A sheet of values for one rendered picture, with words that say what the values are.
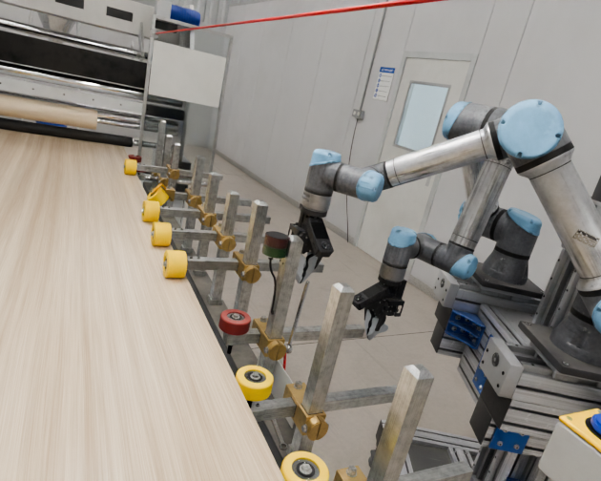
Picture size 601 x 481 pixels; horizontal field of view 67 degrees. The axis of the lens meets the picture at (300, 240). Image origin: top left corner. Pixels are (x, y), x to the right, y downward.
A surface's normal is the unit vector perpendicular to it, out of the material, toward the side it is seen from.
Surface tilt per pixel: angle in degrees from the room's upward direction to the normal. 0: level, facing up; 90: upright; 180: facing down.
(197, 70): 90
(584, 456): 90
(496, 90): 90
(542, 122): 84
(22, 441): 0
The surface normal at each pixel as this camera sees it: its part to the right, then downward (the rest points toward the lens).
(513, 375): -0.03, 0.29
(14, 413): 0.22, -0.93
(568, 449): -0.88, -0.05
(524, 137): -0.47, 0.07
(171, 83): 0.42, 0.36
